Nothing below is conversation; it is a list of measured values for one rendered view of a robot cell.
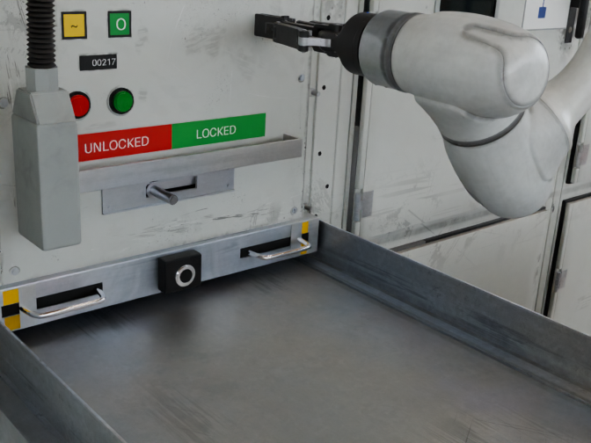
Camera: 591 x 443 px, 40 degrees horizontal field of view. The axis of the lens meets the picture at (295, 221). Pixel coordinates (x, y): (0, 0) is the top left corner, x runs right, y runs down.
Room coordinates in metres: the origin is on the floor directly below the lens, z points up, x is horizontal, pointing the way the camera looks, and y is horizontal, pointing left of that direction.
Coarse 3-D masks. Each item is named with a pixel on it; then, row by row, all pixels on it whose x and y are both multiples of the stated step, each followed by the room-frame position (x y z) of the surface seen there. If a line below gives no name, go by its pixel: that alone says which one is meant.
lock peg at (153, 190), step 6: (150, 186) 1.05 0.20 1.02; (156, 186) 1.05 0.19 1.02; (150, 192) 1.05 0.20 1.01; (156, 192) 1.03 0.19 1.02; (162, 192) 1.03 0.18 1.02; (168, 192) 1.02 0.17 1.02; (162, 198) 1.02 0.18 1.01; (168, 198) 1.01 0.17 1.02; (174, 198) 1.01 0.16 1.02; (174, 204) 1.02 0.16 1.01
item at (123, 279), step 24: (312, 216) 1.24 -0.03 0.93; (216, 240) 1.11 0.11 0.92; (240, 240) 1.14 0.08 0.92; (264, 240) 1.17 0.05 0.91; (288, 240) 1.20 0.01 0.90; (312, 240) 1.24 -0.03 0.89; (120, 264) 1.01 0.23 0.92; (144, 264) 1.03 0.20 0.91; (216, 264) 1.11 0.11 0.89; (240, 264) 1.14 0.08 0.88; (264, 264) 1.17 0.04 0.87; (0, 288) 0.91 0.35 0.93; (48, 288) 0.94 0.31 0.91; (72, 288) 0.96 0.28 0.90; (120, 288) 1.01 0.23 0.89; (144, 288) 1.03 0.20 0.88; (0, 312) 0.90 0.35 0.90; (72, 312) 0.96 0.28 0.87
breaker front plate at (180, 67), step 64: (0, 0) 0.93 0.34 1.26; (64, 0) 0.98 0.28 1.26; (128, 0) 1.03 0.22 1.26; (192, 0) 1.09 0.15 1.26; (256, 0) 1.16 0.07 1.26; (0, 64) 0.93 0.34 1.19; (64, 64) 0.98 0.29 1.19; (128, 64) 1.03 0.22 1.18; (192, 64) 1.10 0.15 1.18; (256, 64) 1.17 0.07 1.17; (0, 128) 0.92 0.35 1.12; (128, 128) 1.03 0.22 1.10; (0, 192) 0.92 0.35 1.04; (128, 192) 1.03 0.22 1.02; (192, 192) 1.09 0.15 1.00; (256, 192) 1.17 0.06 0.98; (0, 256) 0.92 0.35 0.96; (64, 256) 0.97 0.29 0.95; (128, 256) 1.03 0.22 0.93
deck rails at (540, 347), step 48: (336, 240) 1.22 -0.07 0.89; (384, 288) 1.14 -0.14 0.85; (432, 288) 1.07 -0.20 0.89; (480, 288) 1.01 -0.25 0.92; (0, 336) 0.84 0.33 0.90; (480, 336) 1.00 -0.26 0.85; (528, 336) 0.95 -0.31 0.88; (576, 336) 0.90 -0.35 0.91; (48, 384) 0.74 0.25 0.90; (576, 384) 0.88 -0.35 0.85; (96, 432) 0.66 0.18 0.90
